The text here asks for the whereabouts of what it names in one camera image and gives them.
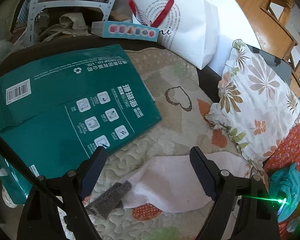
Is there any light blue shapes box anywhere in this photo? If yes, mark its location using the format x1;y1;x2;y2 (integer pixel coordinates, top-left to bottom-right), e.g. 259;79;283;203
91;21;160;42

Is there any wooden bed headboard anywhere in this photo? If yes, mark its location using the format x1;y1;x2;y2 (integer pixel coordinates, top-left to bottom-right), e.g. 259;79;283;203
236;0;300;98

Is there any orange floral blanket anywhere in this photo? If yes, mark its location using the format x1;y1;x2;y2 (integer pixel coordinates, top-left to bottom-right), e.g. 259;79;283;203
263;125;300;239

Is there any white floral pillow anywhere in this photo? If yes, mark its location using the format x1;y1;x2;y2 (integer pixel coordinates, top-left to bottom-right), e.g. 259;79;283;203
205;39;300;167

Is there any pale pink zip cardigan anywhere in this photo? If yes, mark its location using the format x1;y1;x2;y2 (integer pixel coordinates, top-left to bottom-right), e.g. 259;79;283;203
85;151;252;220

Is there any quilted heart pattern bedspread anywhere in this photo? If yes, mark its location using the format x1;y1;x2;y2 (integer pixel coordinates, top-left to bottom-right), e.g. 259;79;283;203
83;48;255;239

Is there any grey metal perforated rack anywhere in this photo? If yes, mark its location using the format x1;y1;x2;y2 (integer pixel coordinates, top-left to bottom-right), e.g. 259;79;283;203
24;0;115;47

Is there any green cardboard box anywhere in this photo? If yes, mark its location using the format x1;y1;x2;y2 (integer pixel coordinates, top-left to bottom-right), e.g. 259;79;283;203
0;43;163;205

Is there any teal plush garment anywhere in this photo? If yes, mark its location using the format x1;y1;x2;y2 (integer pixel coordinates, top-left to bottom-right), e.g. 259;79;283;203
269;163;300;223

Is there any white paper shopping bag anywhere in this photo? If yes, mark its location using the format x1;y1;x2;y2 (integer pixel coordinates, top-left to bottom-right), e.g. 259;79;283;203
129;0;219;69

